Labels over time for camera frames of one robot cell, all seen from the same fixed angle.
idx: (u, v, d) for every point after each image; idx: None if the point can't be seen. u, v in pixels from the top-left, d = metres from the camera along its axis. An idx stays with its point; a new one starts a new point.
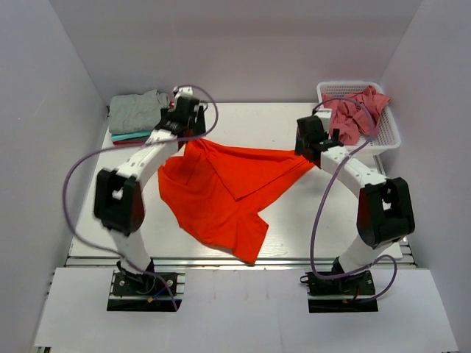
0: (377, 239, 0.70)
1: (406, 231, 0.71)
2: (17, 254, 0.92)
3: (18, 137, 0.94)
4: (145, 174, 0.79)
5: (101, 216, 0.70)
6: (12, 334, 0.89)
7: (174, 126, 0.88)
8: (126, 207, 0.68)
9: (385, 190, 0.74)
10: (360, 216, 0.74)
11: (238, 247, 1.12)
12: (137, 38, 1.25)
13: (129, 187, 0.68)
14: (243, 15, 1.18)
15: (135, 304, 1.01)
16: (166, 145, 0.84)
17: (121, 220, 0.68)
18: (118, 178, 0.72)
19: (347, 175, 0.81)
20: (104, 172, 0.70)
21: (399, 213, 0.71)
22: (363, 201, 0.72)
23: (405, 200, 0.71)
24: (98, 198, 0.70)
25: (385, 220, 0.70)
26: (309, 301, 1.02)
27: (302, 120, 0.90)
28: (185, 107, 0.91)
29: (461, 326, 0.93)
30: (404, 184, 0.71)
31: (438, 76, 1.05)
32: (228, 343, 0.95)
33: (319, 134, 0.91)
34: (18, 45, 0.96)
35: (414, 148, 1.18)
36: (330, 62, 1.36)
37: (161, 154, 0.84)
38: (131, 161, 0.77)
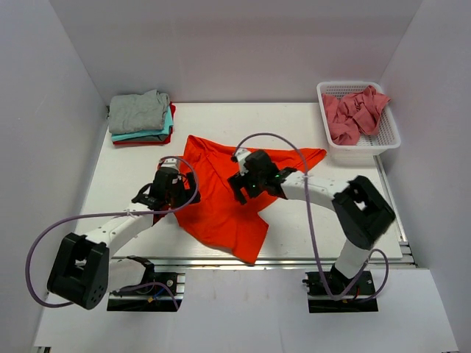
0: (369, 239, 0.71)
1: (390, 220, 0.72)
2: (18, 254, 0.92)
3: (18, 136, 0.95)
4: (118, 241, 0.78)
5: (58, 286, 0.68)
6: (12, 334, 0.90)
7: (151, 201, 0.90)
8: (87, 279, 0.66)
9: (352, 191, 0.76)
10: (345, 226, 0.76)
11: (238, 247, 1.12)
12: (137, 38, 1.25)
13: (96, 256, 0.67)
14: (243, 15, 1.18)
15: (135, 304, 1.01)
16: (143, 218, 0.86)
17: (81, 290, 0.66)
18: (85, 244, 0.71)
19: (316, 195, 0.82)
20: (70, 239, 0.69)
21: (376, 208, 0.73)
22: (340, 211, 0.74)
23: (375, 193, 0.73)
24: (59, 265, 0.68)
25: (368, 220, 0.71)
26: (309, 301, 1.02)
27: (250, 158, 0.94)
28: (163, 182, 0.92)
29: (461, 325, 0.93)
30: (363, 180, 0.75)
31: (438, 77, 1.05)
32: (228, 344, 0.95)
33: (270, 166, 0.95)
34: (18, 45, 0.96)
35: (413, 149, 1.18)
36: (331, 62, 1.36)
37: (135, 225, 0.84)
38: (103, 227, 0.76)
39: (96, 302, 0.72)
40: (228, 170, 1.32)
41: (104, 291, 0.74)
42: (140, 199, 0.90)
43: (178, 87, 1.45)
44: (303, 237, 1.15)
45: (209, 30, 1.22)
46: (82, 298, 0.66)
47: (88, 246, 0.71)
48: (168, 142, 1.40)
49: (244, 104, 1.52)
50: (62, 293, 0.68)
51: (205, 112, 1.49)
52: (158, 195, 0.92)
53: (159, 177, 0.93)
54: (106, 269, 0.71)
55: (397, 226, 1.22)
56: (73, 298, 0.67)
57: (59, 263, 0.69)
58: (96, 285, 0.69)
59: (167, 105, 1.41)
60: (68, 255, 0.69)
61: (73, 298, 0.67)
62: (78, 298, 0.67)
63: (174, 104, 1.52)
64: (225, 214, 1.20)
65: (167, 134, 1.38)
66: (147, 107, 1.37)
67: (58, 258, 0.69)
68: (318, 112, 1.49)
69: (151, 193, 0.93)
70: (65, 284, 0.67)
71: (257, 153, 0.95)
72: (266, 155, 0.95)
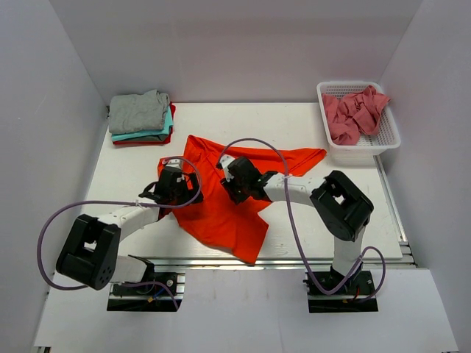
0: (351, 231, 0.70)
1: (369, 210, 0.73)
2: (18, 253, 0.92)
3: (18, 137, 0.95)
4: (126, 227, 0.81)
5: (68, 265, 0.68)
6: (12, 334, 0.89)
7: (156, 198, 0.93)
8: (98, 257, 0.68)
9: (330, 186, 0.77)
10: (325, 220, 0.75)
11: (238, 247, 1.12)
12: (137, 38, 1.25)
13: (107, 234, 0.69)
14: (243, 15, 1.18)
15: (135, 304, 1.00)
16: (150, 209, 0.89)
17: (91, 268, 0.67)
18: (96, 226, 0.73)
19: (296, 194, 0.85)
20: (83, 220, 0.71)
21: (353, 200, 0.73)
22: (318, 206, 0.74)
23: (350, 184, 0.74)
24: (70, 243, 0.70)
25: (347, 211, 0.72)
26: (309, 301, 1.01)
27: (233, 165, 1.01)
28: (168, 181, 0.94)
29: (461, 326, 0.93)
30: (340, 174, 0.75)
31: (438, 77, 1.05)
32: (229, 343, 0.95)
33: (253, 172, 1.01)
34: (18, 45, 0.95)
35: (413, 149, 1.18)
36: (330, 62, 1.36)
37: (143, 215, 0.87)
38: (113, 213, 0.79)
39: (103, 285, 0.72)
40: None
41: (110, 276, 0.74)
42: (147, 195, 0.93)
43: (178, 87, 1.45)
44: (303, 237, 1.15)
45: (209, 30, 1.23)
46: (92, 275, 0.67)
47: (99, 228, 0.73)
48: (168, 142, 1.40)
49: (245, 104, 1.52)
50: (71, 272, 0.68)
51: (205, 112, 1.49)
52: (163, 193, 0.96)
53: (164, 176, 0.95)
54: (115, 252, 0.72)
55: (397, 226, 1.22)
56: (82, 277, 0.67)
57: (71, 243, 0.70)
58: (105, 265, 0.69)
59: (167, 105, 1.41)
60: (81, 234, 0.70)
61: (82, 278, 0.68)
62: (87, 276, 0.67)
63: (174, 104, 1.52)
64: (225, 214, 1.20)
65: (167, 134, 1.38)
66: (147, 107, 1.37)
67: (70, 237, 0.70)
68: (318, 112, 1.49)
69: (157, 190, 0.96)
70: (75, 262, 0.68)
71: (240, 160, 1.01)
72: (248, 162, 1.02)
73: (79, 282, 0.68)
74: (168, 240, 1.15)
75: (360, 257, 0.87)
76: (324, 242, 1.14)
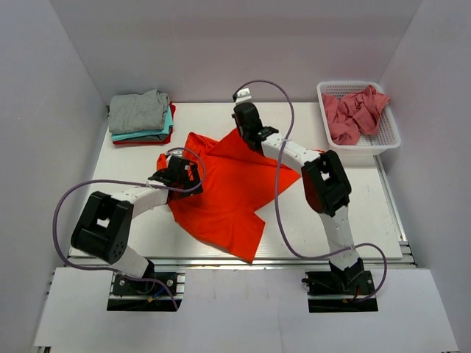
0: (325, 206, 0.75)
1: (345, 192, 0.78)
2: (17, 253, 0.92)
3: (18, 137, 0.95)
4: (138, 205, 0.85)
5: (82, 238, 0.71)
6: (12, 334, 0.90)
7: (165, 181, 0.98)
8: (112, 231, 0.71)
9: (321, 163, 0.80)
10: (307, 190, 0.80)
11: (232, 243, 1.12)
12: (137, 38, 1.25)
13: (121, 209, 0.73)
14: (243, 15, 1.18)
15: (135, 304, 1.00)
16: (160, 190, 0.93)
17: (104, 243, 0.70)
18: (109, 203, 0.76)
19: (289, 160, 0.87)
20: (96, 196, 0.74)
21: (336, 180, 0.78)
22: (305, 177, 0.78)
23: (340, 167, 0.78)
24: (85, 218, 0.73)
25: (329, 189, 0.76)
26: (309, 301, 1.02)
27: (240, 109, 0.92)
28: (176, 167, 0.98)
29: (461, 326, 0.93)
30: (335, 154, 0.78)
31: (438, 77, 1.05)
32: (228, 344, 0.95)
33: (257, 123, 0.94)
34: (18, 45, 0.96)
35: (414, 149, 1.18)
36: (330, 62, 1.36)
37: (153, 196, 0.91)
38: (125, 191, 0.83)
39: (115, 259, 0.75)
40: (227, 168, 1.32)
41: (122, 252, 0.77)
42: (156, 178, 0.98)
43: (178, 87, 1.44)
44: (303, 237, 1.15)
45: (209, 30, 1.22)
46: (106, 248, 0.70)
47: (112, 204, 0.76)
48: (168, 142, 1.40)
49: None
50: (85, 246, 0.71)
51: (205, 112, 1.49)
52: (172, 176, 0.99)
53: (172, 162, 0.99)
54: (127, 228, 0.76)
55: (397, 226, 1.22)
56: (97, 251, 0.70)
57: (85, 218, 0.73)
58: (118, 240, 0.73)
59: (167, 105, 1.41)
60: (95, 209, 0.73)
61: (97, 251, 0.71)
62: (101, 251, 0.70)
63: (174, 104, 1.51)
64: (219, 209, 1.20)
65: (167, 134, 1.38)
66: (147, 107, 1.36)
67: (85, 212, 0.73)
68: (318, 112, 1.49)
69: (165, 173, 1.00)
70: (90, 235, 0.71)
71: (247, 107, 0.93)
72: (256, 109, 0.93)
73: (93, 256, 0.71)
74: (168, 240, 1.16)
75: (350, 247, 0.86)
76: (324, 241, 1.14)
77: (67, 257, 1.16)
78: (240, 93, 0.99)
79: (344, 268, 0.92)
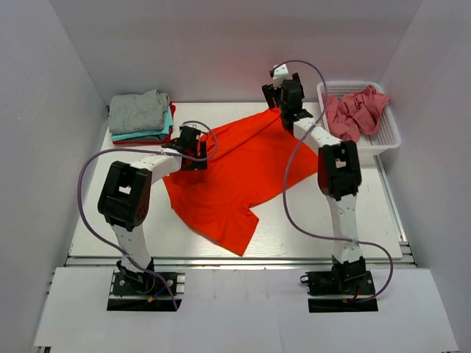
0: (331, 189, 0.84)
1: (355, 182, 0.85)
2: (17, 252, 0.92)
3: (18, 137, 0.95)
4: (154, 172, 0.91)
5: (108, 204, 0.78)
6: (12, 334, 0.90)
7: (178, 148, 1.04)
8: (136, 196, 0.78)
9: (340, 151, 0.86)
10: (319, 172, 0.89)
11: (223, 235, 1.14)
12: (137, 38, 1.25)
13: (142, 177, 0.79)
14: (243, 15, 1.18)
15: (135, 305, 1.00)
16: (174, 158, 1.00)
17: (129, 209, 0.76)
18: (129, 171, 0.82)
19: (312, 140, 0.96)
20: (116, 166, 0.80)
21: (349, 169, 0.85)
22: (321, 159, 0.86)
23: (356, 158, 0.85)
24: (108, 186, 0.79)
25: (338, 175, 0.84)
26: (309, 301, 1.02)
27: (286, 89, 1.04)
28: (188, 136, 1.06)
29: (462, 326, 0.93)
30: (354, 145, 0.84)
31: (438, 76, 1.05)
32: (228, 343, 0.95)
33: (298, 104, 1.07)
34: (17, 45, 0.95)
35: (414, 149, 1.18)
36: (330, 62, 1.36)
37: (168, 164, 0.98)
38: (143, 160, 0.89)
39: (139, 223, 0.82)
40: (231, 161, 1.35)
41: (145, 215, 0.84)
42: (169, 145, 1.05)
43: (178, 87, 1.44)
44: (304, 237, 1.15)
45: (209, 30, 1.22)
46: (131, 212, 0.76)
47: (132, 173, 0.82)
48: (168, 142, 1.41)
49: (245, 104, 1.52)
50: (110, 211, 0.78)
51: (205, 112, 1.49)
52: (184, 144, 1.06)
53: (184, 132, 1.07)
54: (146, 195, 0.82)
55: (397, 226, 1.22)
56: (122, 215, 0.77)
57: (109, 187, 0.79)
58: (140, 205, 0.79)
59: (167, 105, 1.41)
60: (117, 178, 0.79)
61: (122, 216, 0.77)
62: (126, 215, 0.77)
63: (174, 104, 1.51)
64: (216, 201, 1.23)
65: (167, 134, 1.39)
66: (147, 107, 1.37)
67: (107, 181, 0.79)
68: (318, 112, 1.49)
69: (178, 141, 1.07)
70: (114, 202, 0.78)
71: (293, 89, 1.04)
72: (300, 93, 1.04)
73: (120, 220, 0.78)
74: (168, 239, 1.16)
75: (353, 241, 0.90)
76: (325, 241, 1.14)
77: (67, 257, 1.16)
78: (277, 70, 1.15)
79: (344, 262, 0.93)
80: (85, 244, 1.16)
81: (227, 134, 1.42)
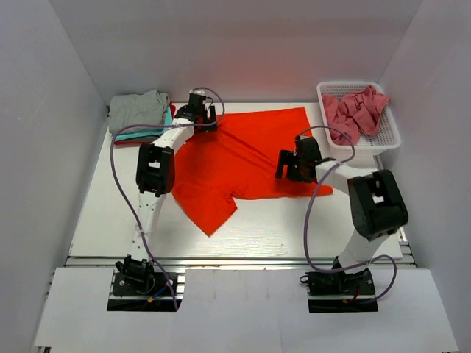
0: (372, 227, 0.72)
1: (400, 221, 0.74)
2: (17, 252, 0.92)
3: (18, 136, 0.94)
4: (176, 145, 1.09)
5: (143, 179, 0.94)
6: (12, 334, 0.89)
7: (188, 116, 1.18)
8: (164, 170, 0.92)
9: (374, 183, 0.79)
10: (353, 209, 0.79)
11: (201, 214, 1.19)
12: (137, 38, 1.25)
13: (167, 154, 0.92)
14: (243, 15, 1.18)
15: (135, 304, 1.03)
16: (188, 129, 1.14)
17: (160, 181, 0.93)
18: (154, 150, 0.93)
19: (339, 179, 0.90)
20: (144, 147, 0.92)
21: (390, 204, 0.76)
22: (352, 193, 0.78)
23: (394, 189, 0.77)
24: (140, 164, 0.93)
25: (378, 209, 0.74)
26: (309, 301, 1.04)
27: (299, 140, 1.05)
28: (196, 102, 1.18)
29: (462, 326, 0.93)
30: (389, 176, 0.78)
31: (437, 77, 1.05)
32: (228, 343, 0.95)
33: (316, 153, 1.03)
34: (17, 45, 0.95)
35: (413, 148, 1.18)
36: (331, 62, 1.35)
37: (183, 135, 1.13)
38: (163, 138, 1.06)
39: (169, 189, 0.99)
40: (233, 143, 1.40)
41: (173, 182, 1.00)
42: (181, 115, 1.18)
43: (178, 87, 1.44)
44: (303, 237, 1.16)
45: (210, 30, 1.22)
46: (163, 184, 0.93)
47: (157, 151, 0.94)
48: None
49: (245, 104, 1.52)
50: (146, 183, 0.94)
51: None
52: (193, 110, 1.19)
53: (192, 98, 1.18)
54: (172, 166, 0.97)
55: None
56: (156, 185, 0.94)
57: (140, 163, 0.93)
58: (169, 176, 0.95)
59: (167, 105, 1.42)
60: (146, 157, 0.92)
61: (157, 187, 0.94)
62: (159, 185, 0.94)
63: (174, 104, 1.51)
64: (206, 182, 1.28)
65: None
66: (147, 107, 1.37)
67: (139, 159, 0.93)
68: (318, 112, 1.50)
69: (188, 109, 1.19)
70: (148, 176, 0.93)
71: (307, 139, 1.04)
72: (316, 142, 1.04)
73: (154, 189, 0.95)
74: (168, 240, 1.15)
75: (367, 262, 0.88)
76: (324, 242, 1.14)
77: (67, 257, 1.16)
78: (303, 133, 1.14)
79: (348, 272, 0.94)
80: (85, 244, 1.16)
81: (243, 120, 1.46)
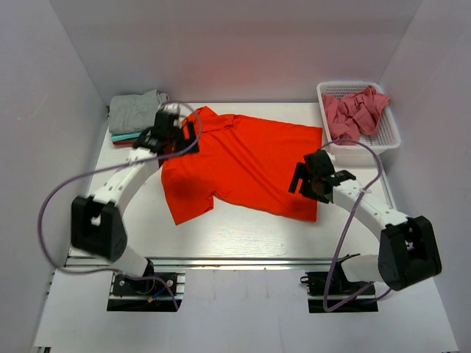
0: (403, 284, 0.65)
1: (433, 273, 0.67)
2: (17, 252, 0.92)
3: (18, 136, 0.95)
4: (127, 192, 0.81)
5: (81, 243, 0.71)
6: (12, 334, 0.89)
7: (153, 145, 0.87)
8: (106, 234, 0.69)
9: (407, 229, 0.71)
10: (382, 257, 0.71)
11: (182, 206, 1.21)
12: (137, 38, 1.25)
13: (108, 213, 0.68)
14: (243, 15, 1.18)
15: (135, 305, 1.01)
16: (146, 164, 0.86)
17: (102, 247, 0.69)
18: (95, 204, 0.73)
19: (366, 215, 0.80)
20: (79, 199, 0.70)
21: (424, 255, 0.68)
22: (383, 240, 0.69)
23: (430, 238, 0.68)
24: (76, 225, 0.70)
25: (410, 263, 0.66)
26: (309, 301, 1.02)
27: (307, 153, 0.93)
28: (164, 124, 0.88)
29: (462, 325, 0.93)
30: (427, 223, 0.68)
31: (438, 77, 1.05)
32: (228, 343, 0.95)
33: (328, 168, 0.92)
34: (17, 45, 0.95)
35: (414, 149, 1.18)
36: (331, 62, 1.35)
37: (140, 173, 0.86)
38: (109, 184, 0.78)
39: (119, 255, 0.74)
40: (233, 141, 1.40)
41: (124, 247, 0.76)
42: (141, 145, 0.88)
43: (178, 87, 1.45)
44: (303, 237, 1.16)
45: (209, 30, 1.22)
46: (105, 250, 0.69)
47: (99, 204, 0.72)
48: None
49: (245, 104, 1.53)
50: (85, 249, 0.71)
51: None
52: (160, 137, 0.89)
53: (160, 118, 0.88)
54: (121, 224, 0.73)
55: None
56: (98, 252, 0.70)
57: (76, 223, 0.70)
58: (116, 240, 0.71)
59: None
60: (82, 213, 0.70)
61: (98, 254, 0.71)
62: (101, 251, 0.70)
63: None
64: (196, 176, 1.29)
65: None
66: (147, 107, 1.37)
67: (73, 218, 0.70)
68: (318, 112, 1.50)
69: (152, 134, 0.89)
70: (87, 242, 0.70)
71: (317, 151, 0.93)
72: (327, 155, 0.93)
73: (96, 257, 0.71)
74: (168, 239, 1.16)
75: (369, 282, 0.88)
76: (324, 242, 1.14)
77: (67, 257, 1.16)
78: None
79: (351, 281, 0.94)
80: None
81: (253, 121, 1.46)
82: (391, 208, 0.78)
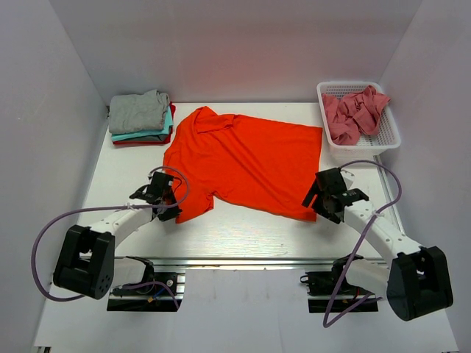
0: (412, 313, 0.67)
1: (443, 305, 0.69)
2: (17, 252, 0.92)
3: (18, 136, 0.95)
4: (121, 231, 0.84)
5: (65, 276, 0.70)
6: (12, 334, 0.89)
7: (149, 197, 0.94)
8: (95, 265, 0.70)
9: (419, 258, 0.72)
10: (391, 283, 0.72)
11: (182, 205, 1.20)
12: (137, 38, 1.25)
13: (102, 244, 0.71)
14: (243, 15, 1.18)
15: (135, 304, 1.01)
16: (143, 210, 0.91)
17: (87, 279, 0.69)
18: (89, 235, 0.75)
19: (377, 242, 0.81)
20: (73, 231, 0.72)
21: (435, 286, 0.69)
22: (394, 270, 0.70)
23: (442, 272, 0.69)
24: (65, 256, 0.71)
25: (420, 294, 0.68)
26: (309, 301, 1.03)
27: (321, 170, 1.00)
28: (161, 182, 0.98)
29: (461, 325, 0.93)
30: (441, 256, 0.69)
31: (438, 77, 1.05)
32: (228, 343, 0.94)
33: (339, 186, 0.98)
34: (17, 45, 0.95)
35: (414, 149, 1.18)
36: (331, 62, 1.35)
37: (136, 218, 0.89)
38: (106, 219, 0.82)
39: (103, 293, 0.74)
40: (232, 141, 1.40)
41: (108, 286, 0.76)
42: (138, 195, 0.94)
43: (178, 87, 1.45)
44: (303, 238, 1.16)
45: (210, 30, 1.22)
46: (91, 282, 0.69)
47: (93, 237, 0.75)
48: (168, 142, 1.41)
49: (245, 104, 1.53)
50: (68, 284, 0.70)
51: None
52: (156, 190, 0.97)
53: (156, 177, 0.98)
54: (110, 259, 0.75)
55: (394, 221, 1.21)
56: (82, 287, 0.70)
57: (65, 255, 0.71)
58: (103, 275, 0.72)
59: (167, 105, 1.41)
60: (76, 244, 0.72)
61: (82, 290, 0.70)
62: (86, 285, 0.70)
63: (174, 104, 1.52)
64: (196, 176, 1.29)
65: (167, 134, 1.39)
66: (147, 107, 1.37)
67: (65, 248, 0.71)
68: (317, 112, 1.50)
69: (149, 189, 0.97)
70: (72, 273, 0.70)
71: (329, 170, 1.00)
72: (339, 173, 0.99)
73: (79, 293, 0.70)
74: (166, 239, 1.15)
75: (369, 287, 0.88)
76: (324, 242, 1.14)
77: None
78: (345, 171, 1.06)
79: (351, 283, 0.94)
80: None
81: (253, 121, 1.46)
82: (403, 235, 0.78)
